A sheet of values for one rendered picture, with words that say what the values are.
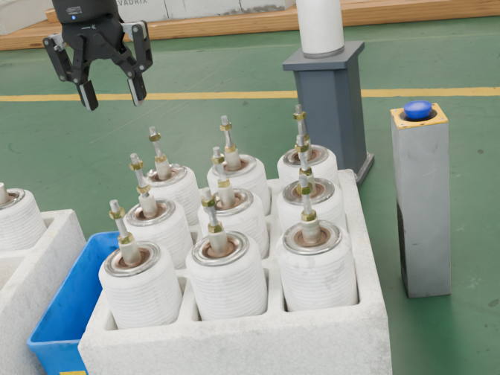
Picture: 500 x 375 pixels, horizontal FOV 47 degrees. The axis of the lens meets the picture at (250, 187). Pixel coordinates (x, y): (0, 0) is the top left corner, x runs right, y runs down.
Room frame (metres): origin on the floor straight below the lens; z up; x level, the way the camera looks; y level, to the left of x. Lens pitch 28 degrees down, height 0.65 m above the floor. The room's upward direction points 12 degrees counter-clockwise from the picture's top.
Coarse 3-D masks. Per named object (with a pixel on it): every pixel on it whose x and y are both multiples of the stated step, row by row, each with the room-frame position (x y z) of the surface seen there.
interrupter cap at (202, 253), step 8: (232, 232) 0.64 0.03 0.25; (240, 232) 0.64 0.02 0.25; (200, 240) 0.64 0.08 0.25; (208, 240) 0.63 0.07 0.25; (232, 240) 0.63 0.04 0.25; (240, 240) 0.62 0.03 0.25; (248, 240) 0.61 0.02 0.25; (200, 248) 0.62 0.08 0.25; (208, 248) 0.62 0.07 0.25; (232, 248) 0.61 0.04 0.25; (240, 248) 0.60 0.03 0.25; (248, 248) 0.60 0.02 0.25; (192, 256) 0.61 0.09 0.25; (200, 256) 0.60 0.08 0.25; (208, 256) 0.60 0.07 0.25; (216, 256) 0.60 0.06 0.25; (224, 256) 0.59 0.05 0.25; (232, 256) 0.59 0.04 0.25; (240, 256) 0.59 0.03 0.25; (200, 264) 0.59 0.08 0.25; (208, 264) 0.58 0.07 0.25; (216, 264) 0.58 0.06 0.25; (224, 264) 0.58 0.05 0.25
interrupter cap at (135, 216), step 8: (160, 200) 0.78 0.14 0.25; (168, 200) 0.77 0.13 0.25; (136, 208) 0.77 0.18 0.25; (160, 208) 0.76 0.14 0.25; (168, 208) 0.74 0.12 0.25; (128, 216) 0.75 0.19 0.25; (136, 216) 0.74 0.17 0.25; (144, 216) 0.74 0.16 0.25; (160, 216) 0.73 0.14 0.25; (168, 216) 0.72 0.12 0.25; (136, 224) 0.72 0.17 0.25; (144, 224) 0.71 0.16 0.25; (152, 224) 0.71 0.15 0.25
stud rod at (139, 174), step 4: (132, 156) 0.74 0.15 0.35; (136, 156) 0.75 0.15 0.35; (132, 160) 0.75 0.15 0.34; (136, 160) 0.75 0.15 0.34; (136, 172) 0.74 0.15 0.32; (140, 172) 0.74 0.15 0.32; (140, 176) 0.74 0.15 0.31; (140, 180) 0.74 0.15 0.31; (144, 180) 0.75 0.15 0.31; (140, 184) 0.74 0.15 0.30; (144, 184) 0.75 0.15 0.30; (144, 196) 0.74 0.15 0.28
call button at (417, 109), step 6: (414, 102) 0.77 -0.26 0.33; (420, 102) 0.77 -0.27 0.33; (426, 102) 0.76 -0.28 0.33; (408, 108) 0.76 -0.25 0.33; (414, 108) 0.75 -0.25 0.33; (420, 108) 0.75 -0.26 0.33; (426, 108) 0.75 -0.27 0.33; (408, 114) 0.75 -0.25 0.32; (414, 114) 0.75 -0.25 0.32; (420, 114) 0.74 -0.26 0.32; (426, 114) 0.75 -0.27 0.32
